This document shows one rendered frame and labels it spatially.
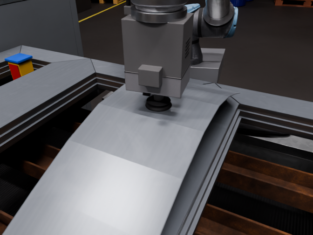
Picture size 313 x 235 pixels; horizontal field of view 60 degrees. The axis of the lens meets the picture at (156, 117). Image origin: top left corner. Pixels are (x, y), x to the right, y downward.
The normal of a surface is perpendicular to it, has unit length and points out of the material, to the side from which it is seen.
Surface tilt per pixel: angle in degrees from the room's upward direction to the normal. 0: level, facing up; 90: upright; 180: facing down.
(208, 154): 0
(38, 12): 90
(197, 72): 90
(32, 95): 0
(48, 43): 90
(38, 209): 24
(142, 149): 15
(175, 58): 90
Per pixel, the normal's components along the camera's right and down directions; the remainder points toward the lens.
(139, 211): -0.16, -0.60
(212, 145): 0.00, -0.84
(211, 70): -0.30, 0.51
